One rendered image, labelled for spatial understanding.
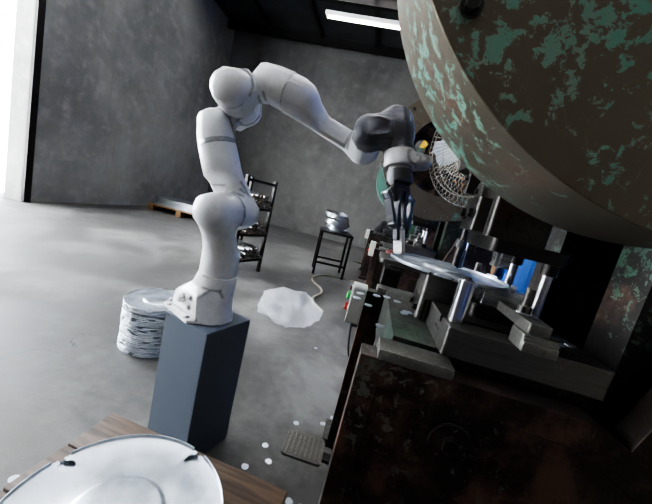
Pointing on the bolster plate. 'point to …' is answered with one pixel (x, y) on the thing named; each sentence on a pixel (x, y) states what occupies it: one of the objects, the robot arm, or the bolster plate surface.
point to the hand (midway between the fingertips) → (399, 241)
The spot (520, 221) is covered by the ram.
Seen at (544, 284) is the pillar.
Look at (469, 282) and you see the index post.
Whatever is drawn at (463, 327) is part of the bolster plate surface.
